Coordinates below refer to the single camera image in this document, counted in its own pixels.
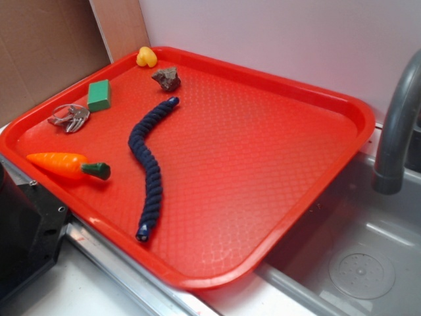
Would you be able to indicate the grey brown rock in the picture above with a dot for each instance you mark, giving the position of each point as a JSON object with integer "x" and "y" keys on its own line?
{"x": 167, "y": 78}

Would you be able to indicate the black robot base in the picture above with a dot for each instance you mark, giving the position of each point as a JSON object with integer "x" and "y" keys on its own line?
{"x": 33, "y": 224}

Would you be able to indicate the red plastic tray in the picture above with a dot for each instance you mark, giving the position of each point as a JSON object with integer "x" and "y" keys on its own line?
{"x": 242, "y": 156}

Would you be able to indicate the yellow rubber duck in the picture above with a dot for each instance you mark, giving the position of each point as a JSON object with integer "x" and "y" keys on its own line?
{"x": 146, "y": 57}

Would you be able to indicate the green wooden block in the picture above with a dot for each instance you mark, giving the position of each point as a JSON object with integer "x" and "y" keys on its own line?
{"x": 99, "y": 96}

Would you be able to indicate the orange toy carrot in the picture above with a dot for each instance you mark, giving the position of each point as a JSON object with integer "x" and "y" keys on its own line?
{"x": 69, "y": 165}

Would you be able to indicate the silver key bunch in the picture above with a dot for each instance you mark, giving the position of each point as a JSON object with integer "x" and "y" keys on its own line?
{"x": 71, "y": 117}

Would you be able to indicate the light wooden board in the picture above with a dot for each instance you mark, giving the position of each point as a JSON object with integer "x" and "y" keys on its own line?
{"x": 121, "y": 25}

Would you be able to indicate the grey sink basin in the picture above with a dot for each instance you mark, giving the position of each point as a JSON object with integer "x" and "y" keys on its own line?
{"x": 354, "y": 251}

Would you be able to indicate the grey sink faucet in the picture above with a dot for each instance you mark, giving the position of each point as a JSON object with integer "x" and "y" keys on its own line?
{"x": 399, "y": 144}

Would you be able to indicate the brown cardboard panel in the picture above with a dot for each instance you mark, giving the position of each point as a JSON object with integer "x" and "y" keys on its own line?
{"x": 46, "y": 46}

